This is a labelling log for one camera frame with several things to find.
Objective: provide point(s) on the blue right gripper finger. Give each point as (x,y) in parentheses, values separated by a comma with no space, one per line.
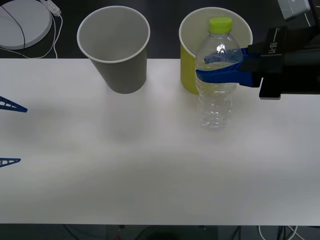
(220,76)
(244,52)

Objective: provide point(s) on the yellow-green plastic bin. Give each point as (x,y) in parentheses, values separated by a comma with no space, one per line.
(187,75)

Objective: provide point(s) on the white power strip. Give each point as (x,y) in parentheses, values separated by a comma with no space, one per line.
(53,8)

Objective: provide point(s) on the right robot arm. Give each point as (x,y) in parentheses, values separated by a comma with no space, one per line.
(295,10)

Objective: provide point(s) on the white round base with seam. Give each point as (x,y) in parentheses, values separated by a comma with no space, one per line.
(32,25)

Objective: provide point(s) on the clear bottle with green cap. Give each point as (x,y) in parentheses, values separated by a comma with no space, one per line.
(215,107)

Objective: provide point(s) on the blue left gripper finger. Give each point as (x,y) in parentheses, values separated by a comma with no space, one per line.
(16,160)
(21,109)

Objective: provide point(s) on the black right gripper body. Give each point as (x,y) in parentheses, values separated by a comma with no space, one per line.
(295,62)

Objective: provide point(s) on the grey plastic bin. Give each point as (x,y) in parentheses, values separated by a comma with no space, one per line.
(125,75)

